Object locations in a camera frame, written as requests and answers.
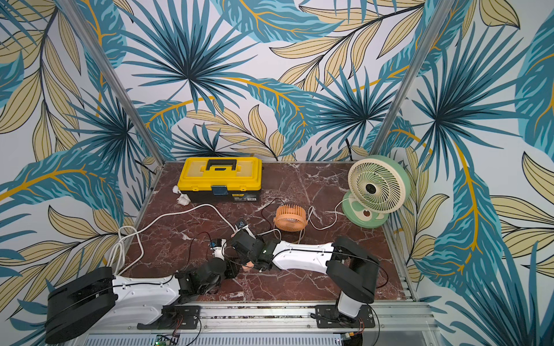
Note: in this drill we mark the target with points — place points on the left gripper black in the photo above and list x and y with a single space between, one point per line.
233 269

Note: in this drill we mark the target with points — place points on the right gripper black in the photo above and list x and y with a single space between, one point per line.
242 244

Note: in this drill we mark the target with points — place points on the pink power strip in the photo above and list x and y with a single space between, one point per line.
247 267

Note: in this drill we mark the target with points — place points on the small orange desk fan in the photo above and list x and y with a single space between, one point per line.
290 218

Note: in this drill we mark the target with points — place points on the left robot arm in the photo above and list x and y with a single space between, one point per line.
102 299

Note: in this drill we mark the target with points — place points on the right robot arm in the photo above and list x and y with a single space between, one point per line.
346 263

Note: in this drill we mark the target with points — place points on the green cream desk fan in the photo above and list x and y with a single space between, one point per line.
378 186

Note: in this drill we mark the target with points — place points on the yellow black toolbox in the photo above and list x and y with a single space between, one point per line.
221 180

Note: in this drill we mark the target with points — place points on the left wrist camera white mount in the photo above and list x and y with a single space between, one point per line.
217 247

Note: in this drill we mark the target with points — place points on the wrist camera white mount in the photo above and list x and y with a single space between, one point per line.
242 225
217 247

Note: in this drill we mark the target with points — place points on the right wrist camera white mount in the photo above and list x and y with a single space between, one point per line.
242 225

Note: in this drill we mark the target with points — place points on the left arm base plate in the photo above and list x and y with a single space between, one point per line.
175 318

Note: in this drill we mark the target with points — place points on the white wall plug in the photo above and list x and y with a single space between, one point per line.
183 198

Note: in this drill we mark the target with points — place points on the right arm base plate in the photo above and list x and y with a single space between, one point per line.
342 318

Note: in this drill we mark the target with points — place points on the aluminium front rail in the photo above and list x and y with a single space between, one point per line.
284 323

